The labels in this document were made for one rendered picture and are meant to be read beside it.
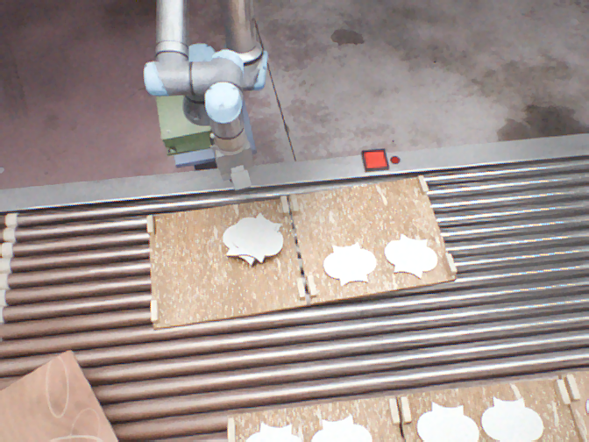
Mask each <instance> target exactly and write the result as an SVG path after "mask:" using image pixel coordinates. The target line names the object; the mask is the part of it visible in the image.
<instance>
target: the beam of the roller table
mask: <svg viewBox="0 0 589 442"><path fill-rule="evenodd" d="M393 156H397V157H398V158H399V159H400V162H399V163H397V164H393V163H392V162H391V161H390V159H391V157H393ZM387 158H388V162H389V166H390V169H389V171H379V172H371V173H365V169H364V164H363V160H362V156H361V155H357V156H346V157H336V158H327V159H317V160H298V161H288V162H278V163H268V164H258V165H254V170H255V173H251V174H248V176H249V179H250V182H251V183H252V187H251V188H248V189H242V190H240V191H234V188H233V185H232V183H230V180H226V181H223V179H222V176H220V174H219V171H218V169H210V170H200V171H189V172H180V173H170V174H159V175H141V176H132V177H121V178H111V179H102V180H92V181H82V182H73V183H62V184H53V185H43V186H33V187H23V188H14V189H0V216H6V215H8V214H14V213H18V214H25V213H35V212H45V210H63V209H73V208H82V207H92V206H102V205H112V204H121V203H139V202H149V201H159V200H168V199H178V198H187V197H197V196H206V195H215V194H225V193H234V192H245V191H254V190H263V189H283V188H292V187H301V186H311V185H320V184H331V183H340V182H349V181H358V180H368V179H378V178H387V177H396V176H407V175H425V174H434V173H443V172H454V171H464V170H473V169H482V168H501V166H511V165H520V164H529V163H540V162H549V161H559V160H577V159H587V158H589V133H581V134H572V135H562V136H552V138H542V139H524V140H513V141H503V142H493V143H484V144H473V145H464V146H445V147H435V148H424V149H415V150H405V151H395V153H387Z"/></svg>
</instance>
